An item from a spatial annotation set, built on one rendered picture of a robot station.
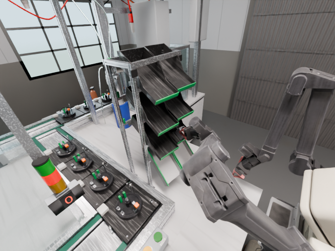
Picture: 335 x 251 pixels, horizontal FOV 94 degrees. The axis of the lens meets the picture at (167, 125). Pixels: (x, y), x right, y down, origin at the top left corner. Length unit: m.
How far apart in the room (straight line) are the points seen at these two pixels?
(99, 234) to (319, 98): 1.11
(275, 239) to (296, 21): 2.79
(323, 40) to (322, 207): 2.57
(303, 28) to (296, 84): 2.32
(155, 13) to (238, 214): 1.59
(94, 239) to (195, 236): 0.51
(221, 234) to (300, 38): 2.67
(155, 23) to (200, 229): 1.61
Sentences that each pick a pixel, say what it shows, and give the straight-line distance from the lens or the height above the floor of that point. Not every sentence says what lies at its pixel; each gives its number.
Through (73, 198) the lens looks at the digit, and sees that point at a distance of 0.82.
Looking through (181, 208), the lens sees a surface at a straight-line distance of 1.05.
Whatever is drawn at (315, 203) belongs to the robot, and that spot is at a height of 1.33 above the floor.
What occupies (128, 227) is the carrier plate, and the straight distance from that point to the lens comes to 0.92.
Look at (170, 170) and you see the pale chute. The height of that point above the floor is 1.03.
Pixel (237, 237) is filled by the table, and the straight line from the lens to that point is 1.04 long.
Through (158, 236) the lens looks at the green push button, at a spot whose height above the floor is 0.97.
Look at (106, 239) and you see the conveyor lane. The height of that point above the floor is 0.92.
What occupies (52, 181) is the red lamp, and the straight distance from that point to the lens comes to 0.72.
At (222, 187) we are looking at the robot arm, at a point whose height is 1.54.
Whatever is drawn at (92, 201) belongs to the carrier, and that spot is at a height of 0.97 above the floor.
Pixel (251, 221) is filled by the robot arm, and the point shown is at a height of 1.47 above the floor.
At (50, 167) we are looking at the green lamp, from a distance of 0.69.
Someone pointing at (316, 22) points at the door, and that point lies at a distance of 3.01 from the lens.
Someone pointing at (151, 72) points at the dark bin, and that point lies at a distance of 0.79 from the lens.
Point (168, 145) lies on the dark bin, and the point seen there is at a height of 1.21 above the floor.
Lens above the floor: 1.79
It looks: 34 degrees down
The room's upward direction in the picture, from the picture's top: 3 degrees counter-clockwise
